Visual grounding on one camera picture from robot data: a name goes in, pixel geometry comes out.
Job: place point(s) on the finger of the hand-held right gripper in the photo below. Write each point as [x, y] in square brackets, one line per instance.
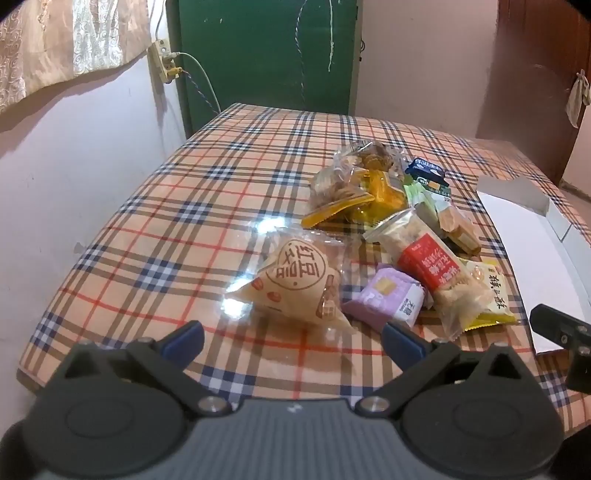
[554, 323]

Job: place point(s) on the brown biscuit packet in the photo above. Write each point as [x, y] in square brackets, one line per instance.
[459, 230]

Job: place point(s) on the yellow cookie packet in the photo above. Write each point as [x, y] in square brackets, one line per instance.
[496, 290]

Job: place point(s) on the light green striped packet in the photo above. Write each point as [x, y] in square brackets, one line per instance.
[427, 210]

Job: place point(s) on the purple snack packet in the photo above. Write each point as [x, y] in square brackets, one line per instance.
[383, 295]

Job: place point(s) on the hanging pale cloth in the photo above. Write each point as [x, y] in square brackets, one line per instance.
[576, 99]

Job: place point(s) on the plaid tablecloth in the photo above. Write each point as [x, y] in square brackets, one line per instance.
[184, 207]

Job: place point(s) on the blue cookie packet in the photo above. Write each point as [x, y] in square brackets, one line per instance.
[425, 167]

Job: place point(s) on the white cardboard box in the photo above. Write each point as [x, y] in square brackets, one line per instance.
[531, 240]

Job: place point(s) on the brown wooden door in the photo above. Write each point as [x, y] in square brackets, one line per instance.
[531, 69]

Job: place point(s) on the beige patterned curtain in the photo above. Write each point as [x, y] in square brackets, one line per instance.
[46, 41]

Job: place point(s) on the yellow-edged clear cookie packet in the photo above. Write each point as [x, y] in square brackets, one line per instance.
[334, 191]

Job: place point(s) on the red label cracker packet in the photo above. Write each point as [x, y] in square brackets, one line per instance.
[422, 263]

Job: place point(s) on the beige bread packet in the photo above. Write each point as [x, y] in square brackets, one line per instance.
[295, 281]

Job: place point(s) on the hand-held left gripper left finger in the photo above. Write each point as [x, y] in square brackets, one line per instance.
[183, 344]

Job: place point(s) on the dark green biscuit packet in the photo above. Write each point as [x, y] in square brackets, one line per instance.
[436, 185]

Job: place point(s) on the yellow transparent snack packet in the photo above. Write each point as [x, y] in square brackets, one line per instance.
[385, 198]

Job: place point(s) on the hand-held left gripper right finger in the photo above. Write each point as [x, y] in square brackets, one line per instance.
[401, 344]

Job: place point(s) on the green door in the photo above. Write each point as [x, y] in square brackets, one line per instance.
[254, 55]

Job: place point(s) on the wall socket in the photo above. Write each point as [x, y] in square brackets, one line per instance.
[160, 60]

